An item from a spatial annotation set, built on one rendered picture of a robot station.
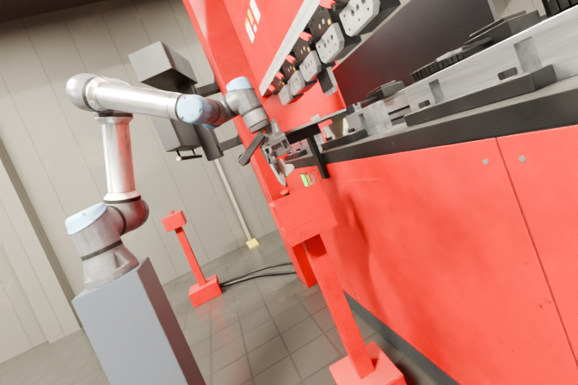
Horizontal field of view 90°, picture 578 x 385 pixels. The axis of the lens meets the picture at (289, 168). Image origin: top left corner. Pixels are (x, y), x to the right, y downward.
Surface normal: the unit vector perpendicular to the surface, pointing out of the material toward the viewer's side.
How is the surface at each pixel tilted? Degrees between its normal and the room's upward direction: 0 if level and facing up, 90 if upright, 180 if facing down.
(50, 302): 90
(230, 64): 90
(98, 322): 90
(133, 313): 90
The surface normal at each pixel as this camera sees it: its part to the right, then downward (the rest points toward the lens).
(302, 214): 0.21, -0.02
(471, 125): -0.89, 0.38
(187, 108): -0.18, 0.14
